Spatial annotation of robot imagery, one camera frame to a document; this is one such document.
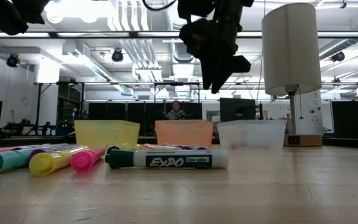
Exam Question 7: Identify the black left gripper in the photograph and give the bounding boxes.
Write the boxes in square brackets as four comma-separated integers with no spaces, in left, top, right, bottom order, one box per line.
[0,0,51,35]

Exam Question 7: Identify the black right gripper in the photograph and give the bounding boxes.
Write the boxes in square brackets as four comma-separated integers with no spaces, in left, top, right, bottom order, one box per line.
[178,18,251,94]

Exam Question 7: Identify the orange Expo dry-erase marker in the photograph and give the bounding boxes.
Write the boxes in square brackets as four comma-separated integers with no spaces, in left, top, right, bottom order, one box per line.
[141,142,183,151]

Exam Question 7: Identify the yellow Sharpie highlighter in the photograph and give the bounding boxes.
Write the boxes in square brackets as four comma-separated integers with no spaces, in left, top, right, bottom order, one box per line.
[119,142,149,151]

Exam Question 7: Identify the lavender highlighter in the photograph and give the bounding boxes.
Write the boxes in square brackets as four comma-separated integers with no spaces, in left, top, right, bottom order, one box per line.
[20,143,71,149]

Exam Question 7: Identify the purple highlighter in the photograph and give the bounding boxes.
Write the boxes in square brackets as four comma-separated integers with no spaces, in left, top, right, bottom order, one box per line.
[28,144,83,164]

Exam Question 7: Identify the teal highlighter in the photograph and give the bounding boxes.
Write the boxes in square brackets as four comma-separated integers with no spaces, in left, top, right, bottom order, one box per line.
[0,148,35,175]

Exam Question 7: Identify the pink Sharpie highlighter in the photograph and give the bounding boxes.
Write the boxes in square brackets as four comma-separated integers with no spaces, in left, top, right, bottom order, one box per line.
[70,147,106,173]

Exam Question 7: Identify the black ceiling spotlight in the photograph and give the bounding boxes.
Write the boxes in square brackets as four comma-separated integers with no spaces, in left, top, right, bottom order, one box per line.
[6,53,20,68]
[331,51,346,62]
[111,49,124,63]

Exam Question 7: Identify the person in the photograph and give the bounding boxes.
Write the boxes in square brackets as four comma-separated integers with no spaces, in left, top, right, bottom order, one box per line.
[165,100,188,121]

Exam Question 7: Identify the orange translucent plastic bin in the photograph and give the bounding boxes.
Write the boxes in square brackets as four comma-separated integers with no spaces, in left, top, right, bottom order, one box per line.
[154,119,214,147]

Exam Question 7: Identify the clear plastic bin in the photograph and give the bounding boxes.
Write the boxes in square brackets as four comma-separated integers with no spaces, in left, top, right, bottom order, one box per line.
[216,119,287,150]

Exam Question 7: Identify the overhead LED light bar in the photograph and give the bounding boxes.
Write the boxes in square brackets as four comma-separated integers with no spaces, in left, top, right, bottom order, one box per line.
[0,30,358,39]

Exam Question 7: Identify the white shade table lamp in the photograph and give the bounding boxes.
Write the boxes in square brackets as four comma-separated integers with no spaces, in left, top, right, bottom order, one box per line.
[261,2,323,147]

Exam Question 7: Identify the white round pillar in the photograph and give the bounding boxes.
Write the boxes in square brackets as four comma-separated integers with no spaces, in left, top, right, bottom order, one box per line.
[294,90,324,136]

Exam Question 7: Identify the black equipment rack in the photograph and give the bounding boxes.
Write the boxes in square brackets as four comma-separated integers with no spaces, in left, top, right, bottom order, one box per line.
[56,85,85,136]

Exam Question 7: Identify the distant black robot arms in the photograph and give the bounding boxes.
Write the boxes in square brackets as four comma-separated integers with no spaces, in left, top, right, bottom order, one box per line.
[3,116,57,137]

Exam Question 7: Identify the yellow translucent plastic bin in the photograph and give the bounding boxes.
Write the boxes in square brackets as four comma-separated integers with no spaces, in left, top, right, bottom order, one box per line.
[73,119,141,149]

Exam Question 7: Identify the silver ceiling duct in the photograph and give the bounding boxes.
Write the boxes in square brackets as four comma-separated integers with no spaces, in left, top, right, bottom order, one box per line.
[165,0,208,63]

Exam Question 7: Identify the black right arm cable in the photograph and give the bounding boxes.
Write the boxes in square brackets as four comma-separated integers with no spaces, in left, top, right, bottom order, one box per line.
[141,0,180,12]

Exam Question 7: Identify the white ceiling duct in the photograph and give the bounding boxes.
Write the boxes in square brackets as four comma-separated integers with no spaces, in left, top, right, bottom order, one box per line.
[62,42,135,96]

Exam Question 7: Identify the black partition wall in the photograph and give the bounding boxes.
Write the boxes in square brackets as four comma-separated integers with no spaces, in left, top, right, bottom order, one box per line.
[88,101,203,135]
[331,100,358,139]

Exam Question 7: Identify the black metal rack frame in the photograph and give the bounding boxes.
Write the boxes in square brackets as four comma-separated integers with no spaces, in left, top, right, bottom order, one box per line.
[33,80,203,136]

